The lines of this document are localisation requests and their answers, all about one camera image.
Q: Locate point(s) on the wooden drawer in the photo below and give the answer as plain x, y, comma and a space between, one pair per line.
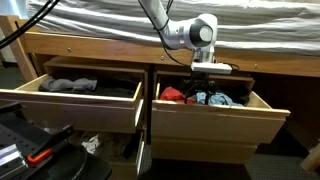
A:
207, 151
123, 151
254, 123
113, 112

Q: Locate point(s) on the grey folded garment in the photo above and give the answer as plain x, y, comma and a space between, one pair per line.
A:
65, 85

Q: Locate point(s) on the silver aluminium rail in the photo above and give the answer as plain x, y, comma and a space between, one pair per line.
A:
12, 162

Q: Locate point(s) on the wooden lower left drawer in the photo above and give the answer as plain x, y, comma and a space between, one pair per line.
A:
123, 151

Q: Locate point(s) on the red shirt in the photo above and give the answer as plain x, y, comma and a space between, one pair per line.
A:
172, 94

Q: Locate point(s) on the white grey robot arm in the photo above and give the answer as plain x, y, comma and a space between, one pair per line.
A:
198, 34

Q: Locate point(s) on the wooden lower right drawer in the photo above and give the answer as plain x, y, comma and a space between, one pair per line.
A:
207, 151

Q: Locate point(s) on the wooden bed frame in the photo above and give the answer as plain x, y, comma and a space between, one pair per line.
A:
36, 42

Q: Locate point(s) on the grey striped mattress sheet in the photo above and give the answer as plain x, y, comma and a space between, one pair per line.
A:
271, 26

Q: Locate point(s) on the white crumpled cloth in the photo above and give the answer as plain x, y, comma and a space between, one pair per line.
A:
91, 144

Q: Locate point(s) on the light blue garment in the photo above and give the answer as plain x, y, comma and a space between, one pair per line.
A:
215, 99

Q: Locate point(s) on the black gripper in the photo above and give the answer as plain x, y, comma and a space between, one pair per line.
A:
200, 81

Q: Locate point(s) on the orange handled clamp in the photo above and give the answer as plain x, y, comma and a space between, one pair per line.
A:
45, 150

